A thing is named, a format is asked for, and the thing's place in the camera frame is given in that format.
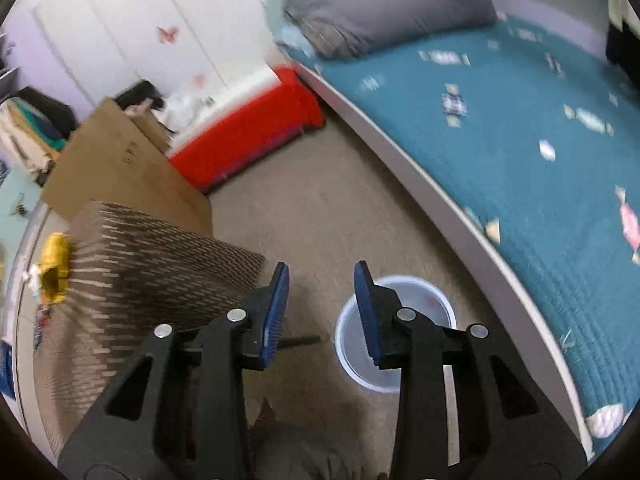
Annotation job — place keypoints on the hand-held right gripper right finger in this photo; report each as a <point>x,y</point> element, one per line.
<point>367,310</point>

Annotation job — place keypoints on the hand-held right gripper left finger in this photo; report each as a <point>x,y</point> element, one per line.
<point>274,310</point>

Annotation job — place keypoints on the pale blue plastic bin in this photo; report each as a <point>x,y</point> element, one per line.
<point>350,345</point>

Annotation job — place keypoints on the pile of snack wrappers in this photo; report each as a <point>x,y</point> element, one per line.
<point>55,265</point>

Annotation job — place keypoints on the round table with striped cloth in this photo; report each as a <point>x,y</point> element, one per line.
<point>150,270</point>

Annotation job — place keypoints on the person's leg in grey shorts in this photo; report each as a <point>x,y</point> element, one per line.
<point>310,455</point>

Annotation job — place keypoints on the red storage bench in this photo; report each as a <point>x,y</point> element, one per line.
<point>240,140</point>

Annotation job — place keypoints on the teal candy-print bed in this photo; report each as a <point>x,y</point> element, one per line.
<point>500,160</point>

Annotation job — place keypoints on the large cardboard box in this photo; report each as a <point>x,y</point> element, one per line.
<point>115,160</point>

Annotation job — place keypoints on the white wardrobe ledge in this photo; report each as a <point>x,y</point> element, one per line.
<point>230,95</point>

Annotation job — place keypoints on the white plastic bag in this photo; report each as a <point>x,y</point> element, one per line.
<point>187,107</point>

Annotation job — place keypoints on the pale butterfly sticker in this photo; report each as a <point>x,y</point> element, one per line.
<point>199,79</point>

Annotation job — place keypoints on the pink cloth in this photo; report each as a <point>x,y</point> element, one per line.
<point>139,107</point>

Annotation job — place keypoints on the black bag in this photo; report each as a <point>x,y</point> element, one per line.
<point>140,92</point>

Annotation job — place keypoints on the mint drawer cabinet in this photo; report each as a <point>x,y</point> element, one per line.
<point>15,235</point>

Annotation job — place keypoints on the light blue pillow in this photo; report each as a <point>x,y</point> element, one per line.
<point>295,40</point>

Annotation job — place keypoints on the bee shaped drawer knob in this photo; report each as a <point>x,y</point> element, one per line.
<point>20,208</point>

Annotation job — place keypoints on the blue container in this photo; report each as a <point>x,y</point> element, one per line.
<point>6,370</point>

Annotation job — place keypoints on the pink butterfly sticker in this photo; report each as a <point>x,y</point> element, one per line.
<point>168,34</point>

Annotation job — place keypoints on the grey folded duvet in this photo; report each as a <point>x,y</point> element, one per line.
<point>390,10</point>

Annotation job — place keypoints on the beige hanging garment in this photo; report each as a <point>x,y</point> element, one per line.
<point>20,145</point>

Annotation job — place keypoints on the teal hanging garment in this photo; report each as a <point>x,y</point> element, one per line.
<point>35,122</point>

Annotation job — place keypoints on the black hanging garment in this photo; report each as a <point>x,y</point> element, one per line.
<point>47,107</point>

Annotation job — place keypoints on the white wardrobe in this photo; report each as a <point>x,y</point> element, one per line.
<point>125,20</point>

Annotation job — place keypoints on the black cloth beside bed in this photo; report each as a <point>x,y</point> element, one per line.
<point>622,45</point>

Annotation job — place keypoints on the white bed frame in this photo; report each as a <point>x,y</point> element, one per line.
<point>487,260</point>

